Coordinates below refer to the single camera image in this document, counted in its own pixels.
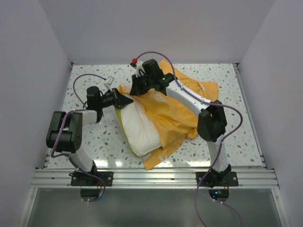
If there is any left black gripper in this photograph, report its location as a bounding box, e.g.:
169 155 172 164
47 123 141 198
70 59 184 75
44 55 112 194
98 88 134 109

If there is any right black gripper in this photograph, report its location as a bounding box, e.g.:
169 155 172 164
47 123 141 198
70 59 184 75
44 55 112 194
130 73 153 97

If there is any white pillow yellow edge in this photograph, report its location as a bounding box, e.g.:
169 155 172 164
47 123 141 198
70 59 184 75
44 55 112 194
115 101 162 157

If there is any orange pillowcase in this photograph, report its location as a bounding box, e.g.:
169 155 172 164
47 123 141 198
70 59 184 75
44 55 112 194
117 59 219 171

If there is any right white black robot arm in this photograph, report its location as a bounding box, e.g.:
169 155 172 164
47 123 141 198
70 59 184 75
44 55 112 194
130 59 232 186

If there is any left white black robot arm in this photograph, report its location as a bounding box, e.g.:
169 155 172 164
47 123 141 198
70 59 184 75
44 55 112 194
46 86 134 186

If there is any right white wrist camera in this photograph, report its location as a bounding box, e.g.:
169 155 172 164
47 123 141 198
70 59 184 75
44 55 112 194
130 58 145 77

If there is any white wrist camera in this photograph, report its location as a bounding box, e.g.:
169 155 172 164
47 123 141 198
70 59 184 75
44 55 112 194
130 58 145 77
104 76 114 90

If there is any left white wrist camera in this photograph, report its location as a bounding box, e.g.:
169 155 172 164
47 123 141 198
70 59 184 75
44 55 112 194
104 76 114 90

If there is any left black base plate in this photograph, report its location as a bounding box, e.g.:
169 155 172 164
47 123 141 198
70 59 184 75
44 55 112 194
69 171 114 187

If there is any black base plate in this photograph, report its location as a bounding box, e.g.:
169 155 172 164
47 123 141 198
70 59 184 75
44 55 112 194
195 171 239 188
69 171 114 187

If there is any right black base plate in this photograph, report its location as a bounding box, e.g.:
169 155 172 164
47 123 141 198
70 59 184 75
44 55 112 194
195 171 239 188

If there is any aluminium mounting rail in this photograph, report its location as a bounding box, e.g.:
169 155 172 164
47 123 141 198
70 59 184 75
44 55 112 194
30 168 279 189

